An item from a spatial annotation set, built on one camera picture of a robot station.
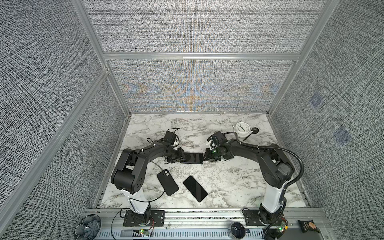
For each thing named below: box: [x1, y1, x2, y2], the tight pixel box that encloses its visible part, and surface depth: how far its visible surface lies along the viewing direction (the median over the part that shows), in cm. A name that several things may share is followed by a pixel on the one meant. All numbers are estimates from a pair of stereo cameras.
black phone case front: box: [157, 169, 179, 196], surface depth 87 cm
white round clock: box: [234, 122, 251, 138], surface depth 108 cm
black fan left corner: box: [74, 214, 102, 240], surface depth 70 cm
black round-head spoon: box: [241, 127, 259, 142], surface depth 109 cm
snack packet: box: [297, 219, 320, 234], surface depth 71 cm
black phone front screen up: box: [183, 175, 208, 203], surface depth 86 cm
